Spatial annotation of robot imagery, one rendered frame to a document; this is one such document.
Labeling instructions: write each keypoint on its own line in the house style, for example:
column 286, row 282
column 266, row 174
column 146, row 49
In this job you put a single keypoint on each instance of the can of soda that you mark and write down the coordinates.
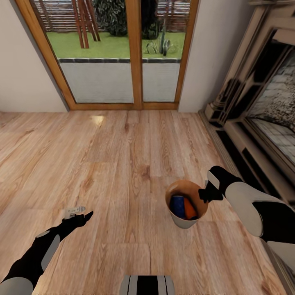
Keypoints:
column 178, row 207
column 190, row 213

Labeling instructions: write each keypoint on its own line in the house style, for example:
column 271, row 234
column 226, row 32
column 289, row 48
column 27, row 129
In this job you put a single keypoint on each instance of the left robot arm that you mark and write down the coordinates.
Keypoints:
column 25, row 273

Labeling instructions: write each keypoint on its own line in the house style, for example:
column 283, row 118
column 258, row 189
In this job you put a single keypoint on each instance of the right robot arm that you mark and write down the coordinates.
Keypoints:
column 263, row 215

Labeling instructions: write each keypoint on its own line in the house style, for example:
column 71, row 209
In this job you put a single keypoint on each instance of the trash can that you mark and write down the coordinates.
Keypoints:
column 189, row 190

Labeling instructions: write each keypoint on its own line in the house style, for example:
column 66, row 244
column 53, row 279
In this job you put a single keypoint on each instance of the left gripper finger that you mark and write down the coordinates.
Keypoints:
column 88, row 216

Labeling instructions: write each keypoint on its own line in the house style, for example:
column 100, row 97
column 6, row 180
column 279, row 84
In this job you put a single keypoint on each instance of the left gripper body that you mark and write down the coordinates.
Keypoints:
column 74, row 222

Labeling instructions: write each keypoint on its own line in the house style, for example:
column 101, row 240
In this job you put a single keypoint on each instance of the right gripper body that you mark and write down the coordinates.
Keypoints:
column 208, row 194

